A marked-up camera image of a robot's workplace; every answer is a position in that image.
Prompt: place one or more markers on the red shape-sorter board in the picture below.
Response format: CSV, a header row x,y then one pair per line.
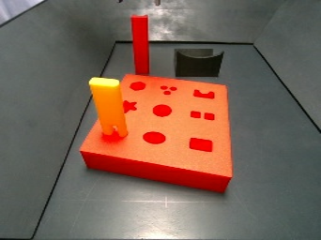
x,y
179,139

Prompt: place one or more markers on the black curved fixture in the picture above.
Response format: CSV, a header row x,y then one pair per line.
x,y
196,62

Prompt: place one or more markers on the yellow-orange peg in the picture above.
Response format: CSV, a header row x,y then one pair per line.
x,y
108,104

